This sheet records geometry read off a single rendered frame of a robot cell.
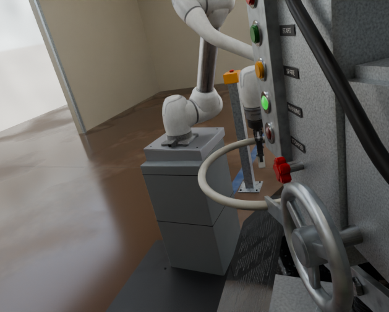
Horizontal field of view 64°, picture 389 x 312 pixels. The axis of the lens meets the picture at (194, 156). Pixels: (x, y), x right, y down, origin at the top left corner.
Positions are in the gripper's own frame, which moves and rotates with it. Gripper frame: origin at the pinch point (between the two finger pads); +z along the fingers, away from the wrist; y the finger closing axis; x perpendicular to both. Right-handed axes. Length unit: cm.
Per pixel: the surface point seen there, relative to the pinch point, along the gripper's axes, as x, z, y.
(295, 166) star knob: 4, -47, 87
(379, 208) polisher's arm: 10, -50, 100
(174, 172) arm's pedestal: -49, 15, -23
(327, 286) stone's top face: 11, -4, 73
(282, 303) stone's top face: 0, -5, 77
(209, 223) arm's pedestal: -34, 48, -16
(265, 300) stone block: -4, -2, 74
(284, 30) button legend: 4, -65, 83
